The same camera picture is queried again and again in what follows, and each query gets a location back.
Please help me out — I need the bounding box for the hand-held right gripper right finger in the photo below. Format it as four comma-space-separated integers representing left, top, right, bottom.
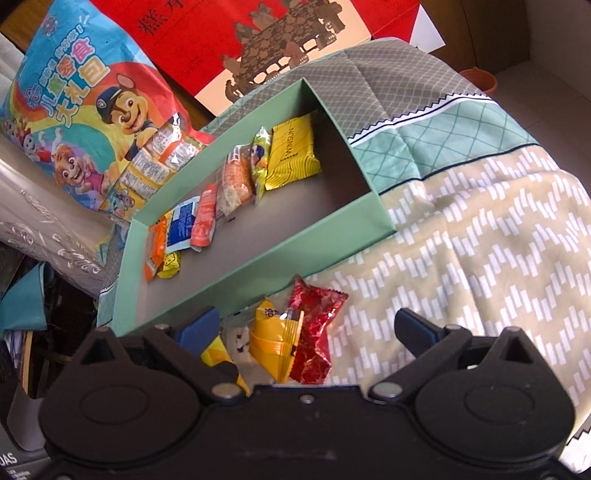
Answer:
368, 308, 551, 402

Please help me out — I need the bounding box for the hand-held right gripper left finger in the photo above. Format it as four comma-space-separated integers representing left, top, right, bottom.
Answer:
65, 306, 246, 402

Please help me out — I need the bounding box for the white dotted snack packet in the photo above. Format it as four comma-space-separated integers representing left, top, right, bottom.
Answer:
224, 323, 252, 365

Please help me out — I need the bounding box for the yellow cheese stick packet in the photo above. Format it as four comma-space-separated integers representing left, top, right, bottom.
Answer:
157, 251, 182, 279

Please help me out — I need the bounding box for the orange-yellow pastry packet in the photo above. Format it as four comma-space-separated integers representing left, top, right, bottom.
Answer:
248, 298, 305, 384

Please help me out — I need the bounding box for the orange clear-window packet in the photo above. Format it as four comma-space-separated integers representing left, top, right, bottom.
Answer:
144, 216, 168, 282

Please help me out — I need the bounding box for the shiny red patterned packet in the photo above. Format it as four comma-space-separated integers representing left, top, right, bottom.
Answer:
287, 275, 349, 385

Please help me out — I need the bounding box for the blue and white packet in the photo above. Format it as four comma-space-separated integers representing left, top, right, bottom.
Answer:
165, 196, 201, 254

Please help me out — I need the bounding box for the long red-orange stick packet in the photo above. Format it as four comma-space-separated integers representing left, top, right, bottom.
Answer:
191, 184, 219, 252

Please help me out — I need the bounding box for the green cardboard box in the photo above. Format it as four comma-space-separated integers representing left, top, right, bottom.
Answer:
111, 77, 397, 337

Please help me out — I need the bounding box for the orange sausage packet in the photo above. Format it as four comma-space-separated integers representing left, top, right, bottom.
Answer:
217, 144, 256, 217

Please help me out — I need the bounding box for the green-yellow cartoon packet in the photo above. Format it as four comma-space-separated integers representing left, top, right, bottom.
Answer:
249, 127, 273, 204

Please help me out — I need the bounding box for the large yellow wavy-line packet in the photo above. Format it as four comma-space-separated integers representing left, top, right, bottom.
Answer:
265, 112, 321, 191

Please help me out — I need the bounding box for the patterned blanket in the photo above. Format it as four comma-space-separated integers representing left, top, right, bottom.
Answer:
97, 39, 591, 462

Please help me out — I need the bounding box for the teal cloth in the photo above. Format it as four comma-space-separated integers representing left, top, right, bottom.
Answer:
0, 263, 63, 330

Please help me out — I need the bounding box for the embroidered beige curtain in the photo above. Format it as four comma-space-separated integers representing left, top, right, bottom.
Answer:
0, 134, 116, 278

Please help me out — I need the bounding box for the terracotta pot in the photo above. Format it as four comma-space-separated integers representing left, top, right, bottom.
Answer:
459, 68, 498, 95

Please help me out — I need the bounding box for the cartoon puppy snack bag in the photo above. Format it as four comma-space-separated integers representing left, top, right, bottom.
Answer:
0, 0, 218, 217

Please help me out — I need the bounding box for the red printed gift carton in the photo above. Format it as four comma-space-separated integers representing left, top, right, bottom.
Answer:
88, 0, 446, 114

